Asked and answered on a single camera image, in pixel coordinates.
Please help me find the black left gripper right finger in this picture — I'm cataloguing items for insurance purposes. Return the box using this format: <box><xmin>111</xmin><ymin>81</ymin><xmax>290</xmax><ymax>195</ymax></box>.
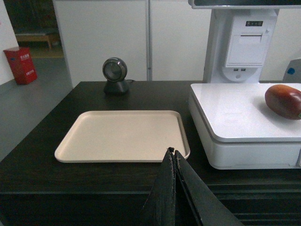
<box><xmin>173</xmin><ymin>150</ymin><xmax>242</xmax><ymax>226</ymax></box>

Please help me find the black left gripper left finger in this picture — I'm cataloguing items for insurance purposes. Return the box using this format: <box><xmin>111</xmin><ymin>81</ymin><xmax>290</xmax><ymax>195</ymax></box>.
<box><xmin>140</xmin><ymin>147</ymin><xmax>176</xmax><ymax>226</ymax></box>

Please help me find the dark red mango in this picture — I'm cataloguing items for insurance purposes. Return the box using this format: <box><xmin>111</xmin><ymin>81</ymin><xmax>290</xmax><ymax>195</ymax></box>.
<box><xmin>265</xmin><ymin>84</ymin><xmax>301</xmax><ymax>120</ymax></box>

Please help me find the white checkout scale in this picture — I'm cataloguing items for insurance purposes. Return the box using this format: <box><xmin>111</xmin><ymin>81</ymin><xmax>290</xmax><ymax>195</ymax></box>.
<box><xmin>189</xmin><ymin>83</ymin><xmax>301</xmax><ymax>170</ymax></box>

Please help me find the black checkout counter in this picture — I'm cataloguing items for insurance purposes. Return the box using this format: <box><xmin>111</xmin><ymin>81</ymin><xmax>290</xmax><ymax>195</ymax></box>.
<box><xmin>0</xmin><ymin>81</ymin><xmax>301</xmax><ymax>226</ymax></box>

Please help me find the beige plastic tray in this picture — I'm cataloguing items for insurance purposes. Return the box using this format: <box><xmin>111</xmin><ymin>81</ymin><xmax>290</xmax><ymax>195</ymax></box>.
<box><xmin>54</xmin><ymin>110</ymin><xmax>190</xmax><ymax>163</ymax></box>

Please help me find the round black barcode scanner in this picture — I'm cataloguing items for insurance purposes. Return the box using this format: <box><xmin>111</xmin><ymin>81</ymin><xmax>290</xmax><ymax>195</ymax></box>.
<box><xmin>102</xmin><ymin>57</ymin><xmax>129</xmax><ymax>95</ymax></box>

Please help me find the white blue label printer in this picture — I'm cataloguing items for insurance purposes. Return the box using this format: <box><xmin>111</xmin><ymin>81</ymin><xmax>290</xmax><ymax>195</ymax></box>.
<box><xmin>283</xmin><ymin>58</ymin><xmax>301</xmax><ymax>83</ymax></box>

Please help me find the wooden bench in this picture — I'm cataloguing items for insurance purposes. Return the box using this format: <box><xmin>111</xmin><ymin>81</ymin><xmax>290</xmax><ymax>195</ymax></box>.
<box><xmin>16</xmin><ymin>32</ymin><xmax>60</xmax><ymax>50</ymax></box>

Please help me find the red fire extinguisher box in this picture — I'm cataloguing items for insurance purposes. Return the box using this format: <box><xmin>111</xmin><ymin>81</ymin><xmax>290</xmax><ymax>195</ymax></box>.
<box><xmin>3</xmin><ymin>47</ymin><xmax>37</xmax><ymax>85</ymax></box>

